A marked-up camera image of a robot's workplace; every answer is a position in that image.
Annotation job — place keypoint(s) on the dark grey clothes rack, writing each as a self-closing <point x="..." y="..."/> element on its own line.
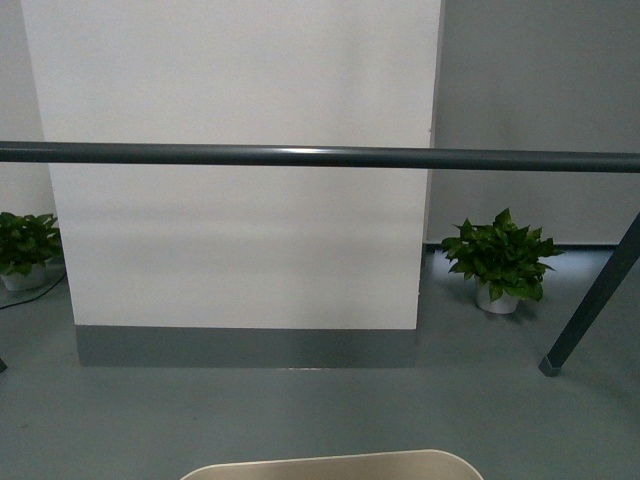
<point x="177" y="347"/>

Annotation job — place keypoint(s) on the potted green plant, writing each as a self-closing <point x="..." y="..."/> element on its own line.
<point x="28" y="243"/>
<point x="503" y="259"/>

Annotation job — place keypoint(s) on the left potted green plant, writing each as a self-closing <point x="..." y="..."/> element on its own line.
<point x="28" y="243"/>

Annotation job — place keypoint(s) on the right potted green plant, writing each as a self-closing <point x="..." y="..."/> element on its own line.
<point x="503" y="259"/>

